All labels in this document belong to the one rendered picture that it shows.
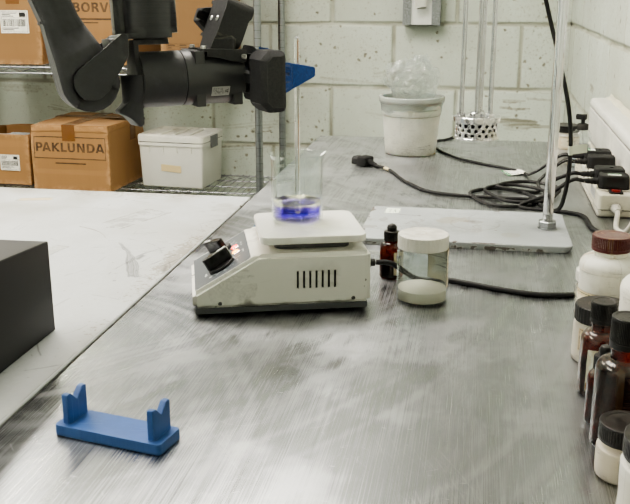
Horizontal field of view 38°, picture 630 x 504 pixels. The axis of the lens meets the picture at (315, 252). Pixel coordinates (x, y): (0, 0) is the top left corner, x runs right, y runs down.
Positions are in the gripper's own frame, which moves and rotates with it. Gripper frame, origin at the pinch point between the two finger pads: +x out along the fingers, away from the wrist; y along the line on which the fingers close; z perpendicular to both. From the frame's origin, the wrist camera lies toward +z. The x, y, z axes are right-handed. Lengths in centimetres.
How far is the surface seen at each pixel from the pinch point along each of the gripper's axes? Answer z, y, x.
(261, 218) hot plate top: -17.4, 4.0, -1.6
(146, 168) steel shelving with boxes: -53, 222, 45
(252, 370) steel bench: -26.2, -18.5, -12.2
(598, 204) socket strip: -24, 14, 60
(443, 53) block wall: -14, 187, 146
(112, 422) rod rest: -25.1, -25.4, -27.4
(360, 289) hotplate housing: -23.7, -8.1, 5.3
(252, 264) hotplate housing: -20.2, -4.4, -6.2
